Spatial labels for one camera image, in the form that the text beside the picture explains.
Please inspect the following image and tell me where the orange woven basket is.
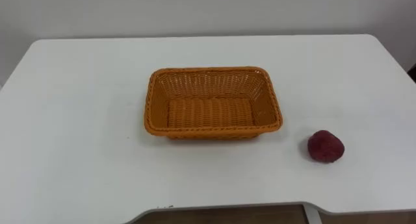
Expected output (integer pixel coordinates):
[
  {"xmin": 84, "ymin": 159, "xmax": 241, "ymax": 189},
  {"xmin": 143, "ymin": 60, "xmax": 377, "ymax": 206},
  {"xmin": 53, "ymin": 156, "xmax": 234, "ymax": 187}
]
[{"xmin": 143, "ymin": 66, "xmax": 283, "ymax": 141}]

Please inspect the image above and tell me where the dark red fruit soft toy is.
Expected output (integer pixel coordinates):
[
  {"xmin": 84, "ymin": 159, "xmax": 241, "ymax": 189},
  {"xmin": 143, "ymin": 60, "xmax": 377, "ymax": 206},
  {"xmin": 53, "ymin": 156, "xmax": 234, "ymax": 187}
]
[{"xmin": 307, "ymin": 129, "xmax": 346, "ymax": 164}]

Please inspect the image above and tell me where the white desk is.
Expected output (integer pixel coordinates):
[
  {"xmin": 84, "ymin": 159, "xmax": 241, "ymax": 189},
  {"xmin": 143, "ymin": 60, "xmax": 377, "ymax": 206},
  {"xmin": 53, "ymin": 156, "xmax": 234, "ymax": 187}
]
[{"xmin": 0, "ymin": 34, "xmax": 416, "ymax": 224}]

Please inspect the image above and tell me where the dark object at wall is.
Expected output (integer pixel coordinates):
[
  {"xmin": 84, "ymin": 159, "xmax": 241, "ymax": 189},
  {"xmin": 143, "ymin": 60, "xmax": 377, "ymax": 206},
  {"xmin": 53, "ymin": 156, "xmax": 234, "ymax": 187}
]
[{"xmin": 407, "ymin": 63, "xmax": 416, "ymax": 84}]

